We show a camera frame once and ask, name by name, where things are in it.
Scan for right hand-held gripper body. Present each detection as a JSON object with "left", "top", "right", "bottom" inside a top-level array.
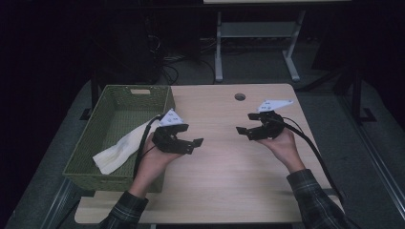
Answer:
[{"left": 254, "top": 99, "right": 294, "bottom": 141}]

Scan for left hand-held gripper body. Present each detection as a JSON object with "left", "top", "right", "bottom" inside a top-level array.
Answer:
[{"left": 152, "top": 108, "right": 187, "bottom": 155}]

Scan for white cloth with bear print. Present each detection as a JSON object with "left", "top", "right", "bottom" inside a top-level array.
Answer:
[{"left": 92, "top": 118, "right": 163, "bottom": 176}]

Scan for green woven basket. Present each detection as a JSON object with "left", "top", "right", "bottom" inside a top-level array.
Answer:
[{"left": 62, "top": 84, "right": 176, "bottom": 194}]

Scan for person's right hand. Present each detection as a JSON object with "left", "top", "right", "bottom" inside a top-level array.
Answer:
[{"left": 259, "top": 128, "right": 306, "bottom": 175}]

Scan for person's left hand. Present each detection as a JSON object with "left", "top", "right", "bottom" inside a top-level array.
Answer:
[{"left": 137, "top": 141, "right": 183, "bottom": 182}]

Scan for grey metal stand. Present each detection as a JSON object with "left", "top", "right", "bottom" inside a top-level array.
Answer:
[{"left": 214, "top": 10, "right": 307, "bottom": 83}]

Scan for black floor stand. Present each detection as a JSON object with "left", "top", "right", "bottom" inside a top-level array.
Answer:
[{"left": 299, "top": 61, "right": 377, "bottom": 125}]

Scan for left hand-held gripper black cable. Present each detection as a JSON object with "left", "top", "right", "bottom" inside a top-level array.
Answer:
[{"left": 133, "top": 114, "right": 164, "bottom": 179}]

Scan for tangle of black floor cables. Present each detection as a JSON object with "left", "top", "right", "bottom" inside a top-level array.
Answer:
[{"left": 149, "top": 32, "right": 218, "bottom": 86}]

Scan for grey metal floor rail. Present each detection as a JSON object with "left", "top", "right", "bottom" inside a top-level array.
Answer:
[
  {"left": 337, "top": 94, "right": 405, "bottom": 220},
  {"left": 39, "top": 177, "right": 82, "bottom": 229}
]

